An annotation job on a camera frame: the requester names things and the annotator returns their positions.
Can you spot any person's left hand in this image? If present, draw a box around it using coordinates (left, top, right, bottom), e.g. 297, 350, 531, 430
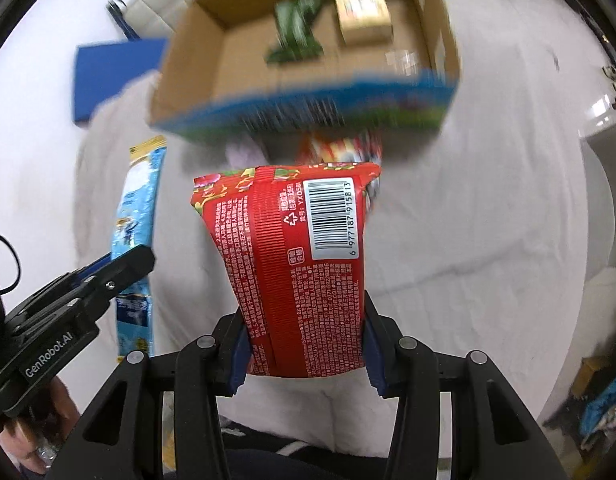
0, 377, 82, 476

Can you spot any black thin cable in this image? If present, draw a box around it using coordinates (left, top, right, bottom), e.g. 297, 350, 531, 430
0, 232, 21, 295

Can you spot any blue crumpled cloth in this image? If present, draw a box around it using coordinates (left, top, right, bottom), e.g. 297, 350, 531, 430
579, 374, 616, 453

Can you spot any red printed snack packet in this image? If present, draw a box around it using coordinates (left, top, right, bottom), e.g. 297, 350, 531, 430
190, 161, 384, 379

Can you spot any beige yellow packet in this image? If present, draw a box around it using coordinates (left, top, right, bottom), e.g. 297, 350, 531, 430
331, 0, 394, 46

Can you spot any red and white snack packet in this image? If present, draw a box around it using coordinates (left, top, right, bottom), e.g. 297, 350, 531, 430
298, 130, 384, 211

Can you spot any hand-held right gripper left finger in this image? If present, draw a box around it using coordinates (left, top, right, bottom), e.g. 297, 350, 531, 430
75, 311, 250, 480

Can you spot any blue flat board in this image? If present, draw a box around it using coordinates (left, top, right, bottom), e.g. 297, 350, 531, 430
74, 38, 170, 126

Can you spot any small yellow box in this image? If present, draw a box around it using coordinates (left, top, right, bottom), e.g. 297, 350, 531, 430
571, 356, 605, 397

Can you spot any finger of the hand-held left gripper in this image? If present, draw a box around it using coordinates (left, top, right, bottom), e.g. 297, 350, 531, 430
18, 252, 114, 321
73, 245, 156, 311

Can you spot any cardboard box with blue print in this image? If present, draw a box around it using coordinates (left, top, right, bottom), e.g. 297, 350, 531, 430
147, 0, 462, 142

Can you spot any light blue snack packet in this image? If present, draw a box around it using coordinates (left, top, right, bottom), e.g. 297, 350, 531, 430
110, 135, 168, 363

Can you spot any white fleece blanket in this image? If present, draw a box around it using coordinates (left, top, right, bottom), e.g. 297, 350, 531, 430
74, 0, 616, 443

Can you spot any green snack packet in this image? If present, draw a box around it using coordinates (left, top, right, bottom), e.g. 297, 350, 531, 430
265, 0, 325, 66

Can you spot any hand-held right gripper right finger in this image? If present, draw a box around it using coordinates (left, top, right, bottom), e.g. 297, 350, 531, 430
362, 291, 560, 480

